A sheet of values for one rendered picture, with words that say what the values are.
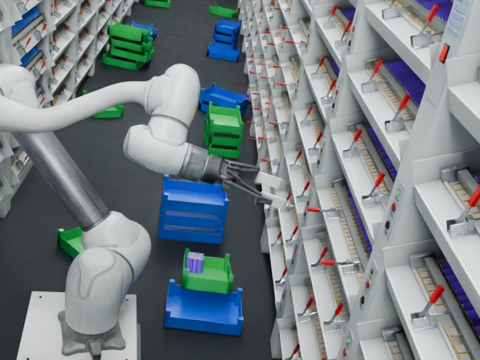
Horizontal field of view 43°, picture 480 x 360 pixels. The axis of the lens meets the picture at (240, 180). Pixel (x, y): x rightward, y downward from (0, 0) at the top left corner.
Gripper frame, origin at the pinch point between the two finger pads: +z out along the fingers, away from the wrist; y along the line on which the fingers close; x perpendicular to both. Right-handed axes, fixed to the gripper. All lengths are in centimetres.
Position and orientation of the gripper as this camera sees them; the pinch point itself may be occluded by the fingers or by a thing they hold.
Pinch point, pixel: (276, 191)
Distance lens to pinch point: 161.7
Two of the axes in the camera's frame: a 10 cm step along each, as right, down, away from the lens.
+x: 3.7, -8.3, -4.2
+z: 9.3, 3.2, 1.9
